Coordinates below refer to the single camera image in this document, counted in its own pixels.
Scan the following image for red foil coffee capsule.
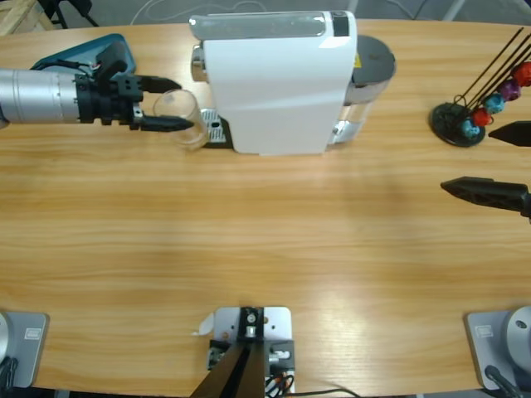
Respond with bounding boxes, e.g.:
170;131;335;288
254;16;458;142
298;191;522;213
510;61;531;88
471;107;494;128

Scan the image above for teal foil coffee capsule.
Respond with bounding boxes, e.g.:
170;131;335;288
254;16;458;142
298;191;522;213
460;119;482;140
484;93;506;115

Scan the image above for orange mount wires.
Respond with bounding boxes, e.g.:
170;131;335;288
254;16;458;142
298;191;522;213
265;371;295;395

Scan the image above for black wire capsule holder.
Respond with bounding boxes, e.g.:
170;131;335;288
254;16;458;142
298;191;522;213
430;27;531;148

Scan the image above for black mount cable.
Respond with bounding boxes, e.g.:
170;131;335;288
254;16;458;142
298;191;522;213
290;387;362;398

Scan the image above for clear drinking glass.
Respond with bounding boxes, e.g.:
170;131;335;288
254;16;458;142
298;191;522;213
152;89;208;153

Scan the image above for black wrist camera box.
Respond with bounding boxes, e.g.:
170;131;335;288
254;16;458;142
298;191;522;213
95;41;129;80

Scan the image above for purple foil coffee capsule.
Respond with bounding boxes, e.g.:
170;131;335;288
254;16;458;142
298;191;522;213
497;78;522;100

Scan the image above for black chair legs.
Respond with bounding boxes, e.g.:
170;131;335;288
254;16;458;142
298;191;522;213
39;0;100;29

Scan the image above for wooden crate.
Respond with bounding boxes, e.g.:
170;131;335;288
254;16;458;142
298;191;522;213
0;0;46;37

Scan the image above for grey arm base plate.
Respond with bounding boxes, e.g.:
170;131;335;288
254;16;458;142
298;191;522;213
463;310;531;391
0;311;50;390

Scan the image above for black arm base cable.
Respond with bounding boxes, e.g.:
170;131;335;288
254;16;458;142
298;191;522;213
484;364;519;398
0;357;20;391

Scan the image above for black camera post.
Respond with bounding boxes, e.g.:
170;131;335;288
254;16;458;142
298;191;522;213
192;305;266;398

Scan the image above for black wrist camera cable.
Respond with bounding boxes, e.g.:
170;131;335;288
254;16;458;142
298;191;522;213
31;57;100;75

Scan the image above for white capsule coffee machine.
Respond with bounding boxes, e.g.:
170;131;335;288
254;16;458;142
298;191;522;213
188;10;358;158

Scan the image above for white paper tag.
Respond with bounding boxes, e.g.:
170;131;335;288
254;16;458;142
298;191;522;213
190;313;216;337

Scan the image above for clear water tank grey lid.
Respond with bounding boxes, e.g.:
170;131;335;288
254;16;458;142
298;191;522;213
329;35;397;146

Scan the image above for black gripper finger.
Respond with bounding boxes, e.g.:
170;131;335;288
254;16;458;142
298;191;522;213
488;120;531;148
440;176;531;216
138;74;183;95
132;109;196;133

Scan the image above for teal plastic serving tray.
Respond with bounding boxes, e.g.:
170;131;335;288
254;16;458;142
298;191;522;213
29;32;138;78

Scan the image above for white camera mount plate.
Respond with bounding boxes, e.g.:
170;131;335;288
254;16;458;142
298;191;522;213
211;305;296;395

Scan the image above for white floor cable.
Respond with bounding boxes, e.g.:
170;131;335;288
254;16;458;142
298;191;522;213
131;0;266;22

